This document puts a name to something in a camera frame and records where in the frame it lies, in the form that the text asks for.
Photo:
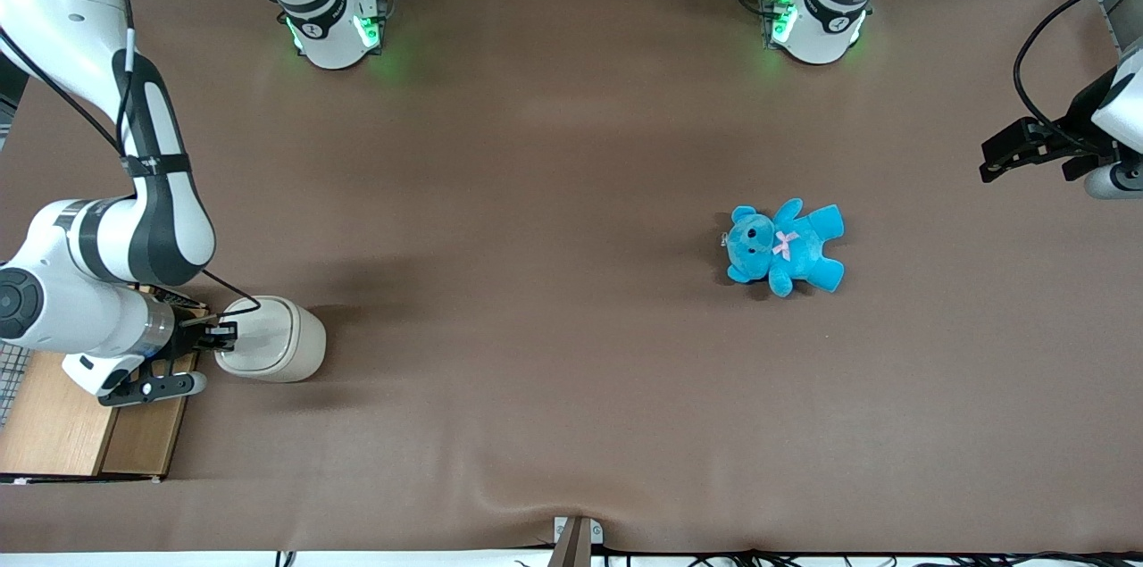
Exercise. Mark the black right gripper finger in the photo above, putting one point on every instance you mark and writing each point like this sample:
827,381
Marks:
212,337
156,388

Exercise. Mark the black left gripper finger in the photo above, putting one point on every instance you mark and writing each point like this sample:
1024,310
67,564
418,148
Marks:
1089,165
1005,168

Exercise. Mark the cream swing-lid trash can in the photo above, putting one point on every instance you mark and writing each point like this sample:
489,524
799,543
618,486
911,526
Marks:
277,339

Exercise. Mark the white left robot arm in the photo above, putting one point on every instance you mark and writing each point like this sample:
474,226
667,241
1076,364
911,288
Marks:
821,22

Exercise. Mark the blue teddy bear plush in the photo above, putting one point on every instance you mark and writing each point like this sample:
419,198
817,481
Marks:
799,250

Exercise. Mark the brown table mat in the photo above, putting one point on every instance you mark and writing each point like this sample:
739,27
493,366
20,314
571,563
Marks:
536,281

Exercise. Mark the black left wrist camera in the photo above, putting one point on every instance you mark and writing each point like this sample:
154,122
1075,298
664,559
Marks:
1027,137

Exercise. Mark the wooden cabinet with black frame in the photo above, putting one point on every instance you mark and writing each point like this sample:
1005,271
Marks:
62,424

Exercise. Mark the metal table edge bracket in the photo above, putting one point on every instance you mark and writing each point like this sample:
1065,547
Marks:
578,540

